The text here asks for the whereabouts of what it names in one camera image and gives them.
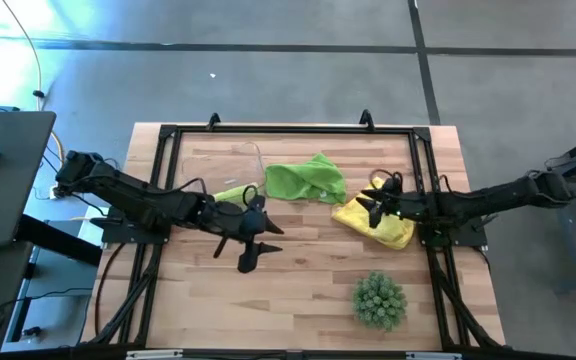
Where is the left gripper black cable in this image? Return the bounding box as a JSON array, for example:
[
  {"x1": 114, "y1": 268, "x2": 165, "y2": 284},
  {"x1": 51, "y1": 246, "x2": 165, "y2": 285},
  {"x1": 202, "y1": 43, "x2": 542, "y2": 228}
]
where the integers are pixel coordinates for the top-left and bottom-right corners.
[{"x1": 167, "y1": 177, "x2": 260, "y2": 211}]

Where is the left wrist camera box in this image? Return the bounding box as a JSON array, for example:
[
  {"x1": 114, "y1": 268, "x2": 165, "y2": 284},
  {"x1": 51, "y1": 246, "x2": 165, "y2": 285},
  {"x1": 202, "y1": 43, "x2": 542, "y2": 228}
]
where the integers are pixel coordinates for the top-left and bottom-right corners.
[{"x1": 236, "y1": 248, "x2": 265, "y2": 274}]

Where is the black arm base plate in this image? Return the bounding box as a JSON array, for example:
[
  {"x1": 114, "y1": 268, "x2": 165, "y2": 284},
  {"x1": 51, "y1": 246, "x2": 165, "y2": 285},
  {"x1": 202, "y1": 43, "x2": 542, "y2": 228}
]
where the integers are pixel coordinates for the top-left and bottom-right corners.
[
  {"x1": 89, "y1": 205, "x2": 172, "y2": 246},
  {"x1": 416, "y1": 207, "x2": 489, "y2": 249}
]

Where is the pale green microfiber towel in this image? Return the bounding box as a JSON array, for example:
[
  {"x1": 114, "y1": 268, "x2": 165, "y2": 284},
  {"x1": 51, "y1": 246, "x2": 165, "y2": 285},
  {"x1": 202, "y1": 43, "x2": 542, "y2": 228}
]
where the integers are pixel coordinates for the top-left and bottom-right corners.
[{"x1": 212, "y1": 182, "x2": 265, "y2": 206}]

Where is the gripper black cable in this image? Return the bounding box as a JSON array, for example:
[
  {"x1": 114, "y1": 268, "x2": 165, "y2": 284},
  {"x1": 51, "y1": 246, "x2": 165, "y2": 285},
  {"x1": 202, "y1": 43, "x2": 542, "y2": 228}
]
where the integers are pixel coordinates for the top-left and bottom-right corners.
[
  {"x1": 369, "y1": 168, "x2": 405, "y2": 195},
  {"x1": 167, "y1": 177, "x2": 260, "y2": 211}
]

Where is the yellow floor cable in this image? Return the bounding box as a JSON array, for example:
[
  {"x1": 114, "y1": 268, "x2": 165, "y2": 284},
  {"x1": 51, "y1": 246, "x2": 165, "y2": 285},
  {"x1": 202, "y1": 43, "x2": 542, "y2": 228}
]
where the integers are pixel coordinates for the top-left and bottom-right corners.
[{"x1": 1, "y1": 0, "x2": 69, "y2": 166}]

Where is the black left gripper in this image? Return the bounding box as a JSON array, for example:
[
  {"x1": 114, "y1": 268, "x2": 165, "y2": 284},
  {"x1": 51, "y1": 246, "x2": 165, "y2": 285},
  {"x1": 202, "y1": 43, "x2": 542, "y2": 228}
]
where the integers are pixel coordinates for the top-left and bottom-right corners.
[{"x1": 206, "y1": 194, "x2": 286, "y2": 255}]

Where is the grey desk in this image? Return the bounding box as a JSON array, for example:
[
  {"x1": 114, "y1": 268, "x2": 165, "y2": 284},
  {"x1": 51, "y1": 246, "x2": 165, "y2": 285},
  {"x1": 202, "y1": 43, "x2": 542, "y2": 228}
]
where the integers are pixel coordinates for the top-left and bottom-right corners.
[{"x1": 0, "y1": 110, "x2": 58, "y2": 250}]

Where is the potted succulent plant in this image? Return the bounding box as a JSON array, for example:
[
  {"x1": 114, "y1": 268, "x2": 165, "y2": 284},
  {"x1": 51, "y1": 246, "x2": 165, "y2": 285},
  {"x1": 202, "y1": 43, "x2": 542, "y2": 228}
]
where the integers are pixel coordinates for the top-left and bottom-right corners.
[{"x1": 351, "y1": 270, "x2": 409, "y2": 333}]

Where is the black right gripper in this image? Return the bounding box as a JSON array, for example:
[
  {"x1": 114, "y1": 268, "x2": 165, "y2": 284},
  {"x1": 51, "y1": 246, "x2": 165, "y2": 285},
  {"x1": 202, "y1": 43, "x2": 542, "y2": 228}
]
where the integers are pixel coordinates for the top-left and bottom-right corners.
[{"x1": 354, "y1": 185, "x2": 423, "y2": 222}]

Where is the yellow microfiber towel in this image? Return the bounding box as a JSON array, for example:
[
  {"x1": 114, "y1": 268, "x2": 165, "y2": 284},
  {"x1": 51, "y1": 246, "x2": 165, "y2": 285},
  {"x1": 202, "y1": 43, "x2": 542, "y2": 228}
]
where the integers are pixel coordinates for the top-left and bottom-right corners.
[{"x1": 331, "y1": 175, "x2": 416, "y2": 251}]

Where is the bright green microfiber towel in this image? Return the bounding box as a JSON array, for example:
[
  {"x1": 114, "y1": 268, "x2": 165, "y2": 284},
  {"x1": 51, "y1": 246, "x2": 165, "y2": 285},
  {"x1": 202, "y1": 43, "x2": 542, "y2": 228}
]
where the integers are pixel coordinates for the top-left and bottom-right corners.
[{"x1": 264, "y1": 152, "x2": 348, "y2": 206}]

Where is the clear plastic basket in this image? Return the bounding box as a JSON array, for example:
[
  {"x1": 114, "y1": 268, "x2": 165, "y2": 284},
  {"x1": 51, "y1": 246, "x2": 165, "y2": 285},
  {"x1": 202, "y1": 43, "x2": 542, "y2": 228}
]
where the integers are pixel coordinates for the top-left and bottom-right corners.
[{"x1": 180, "y1": 141, "x2": 269, "y2": 207}]

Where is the white edge bracket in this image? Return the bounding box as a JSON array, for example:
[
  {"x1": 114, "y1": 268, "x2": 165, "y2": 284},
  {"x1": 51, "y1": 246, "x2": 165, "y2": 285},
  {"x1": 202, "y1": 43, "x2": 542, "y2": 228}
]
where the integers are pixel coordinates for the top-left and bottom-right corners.
[
  {"x1": 405, "y1": 351, "x2": 463, "y2": 360},
  {"x1": 125, "y1": 349, "x2": 185, "y2": 360}
]

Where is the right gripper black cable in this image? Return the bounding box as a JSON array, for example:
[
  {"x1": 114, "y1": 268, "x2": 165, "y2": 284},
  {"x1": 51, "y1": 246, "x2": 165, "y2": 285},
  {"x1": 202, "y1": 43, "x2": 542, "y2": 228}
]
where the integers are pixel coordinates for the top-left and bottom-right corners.
[{"x1": 369, "y1": 168, "x2": 405, "y2": 195}]

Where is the black aluminium table frame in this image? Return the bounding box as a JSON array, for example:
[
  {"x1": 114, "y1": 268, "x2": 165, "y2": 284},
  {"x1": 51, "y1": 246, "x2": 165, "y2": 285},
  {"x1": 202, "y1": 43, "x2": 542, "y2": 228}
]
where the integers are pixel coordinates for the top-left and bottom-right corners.
[{"x1": 81, "y1": 123, "x2": 508, "y2": 354}]

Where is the black desk beam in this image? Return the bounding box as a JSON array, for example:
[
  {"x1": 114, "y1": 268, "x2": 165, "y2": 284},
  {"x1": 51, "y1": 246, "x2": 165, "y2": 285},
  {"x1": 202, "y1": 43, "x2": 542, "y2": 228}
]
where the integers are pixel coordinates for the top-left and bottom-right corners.
[{"x1": 15, "y1": 213, "x2": 105, "y2": 267}]

